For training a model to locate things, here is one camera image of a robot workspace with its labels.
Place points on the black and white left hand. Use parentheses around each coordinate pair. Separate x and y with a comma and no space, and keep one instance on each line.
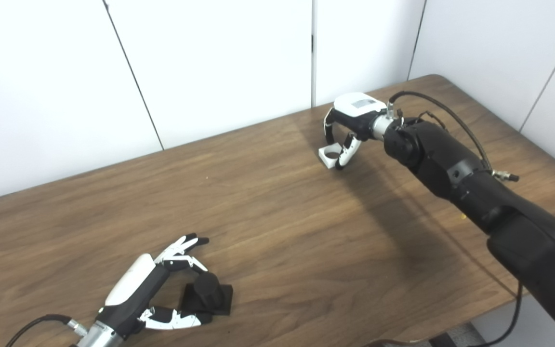
(130,289)

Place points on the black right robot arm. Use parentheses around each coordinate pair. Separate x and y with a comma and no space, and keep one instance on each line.
(475,183)

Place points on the black and white right hand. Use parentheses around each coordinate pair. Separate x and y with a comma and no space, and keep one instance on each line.
(354,106)

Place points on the black peg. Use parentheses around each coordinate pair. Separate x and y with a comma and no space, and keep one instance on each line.
(207,291)

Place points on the white square piece with hole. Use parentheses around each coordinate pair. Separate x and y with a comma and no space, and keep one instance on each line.
(328,161)

